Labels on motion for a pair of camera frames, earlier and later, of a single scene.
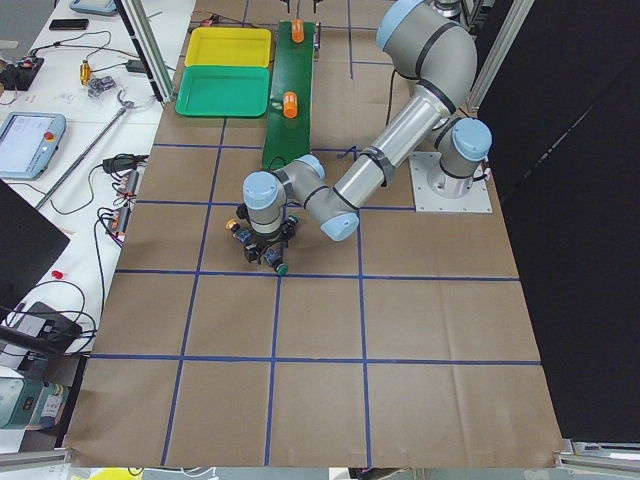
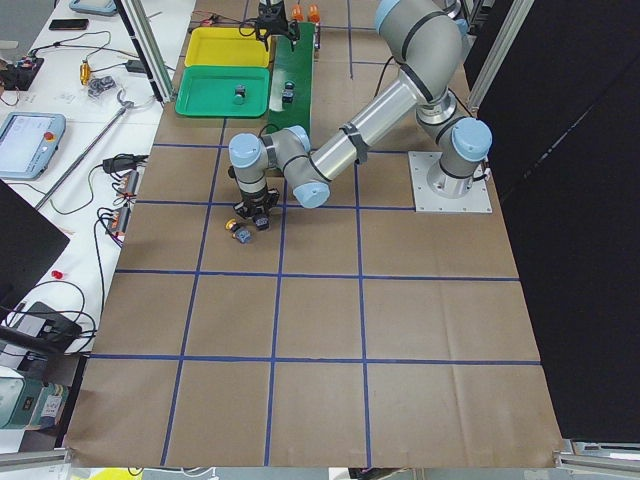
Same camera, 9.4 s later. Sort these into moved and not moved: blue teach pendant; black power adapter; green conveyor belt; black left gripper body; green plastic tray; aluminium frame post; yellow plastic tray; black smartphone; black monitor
Moved: black left gripper body
Not moved: yellow plastic tray; black power adapter; green conveyor belt; aluminium frame post; green plastic tray; black smartphone; black monitor; blue teach pendant
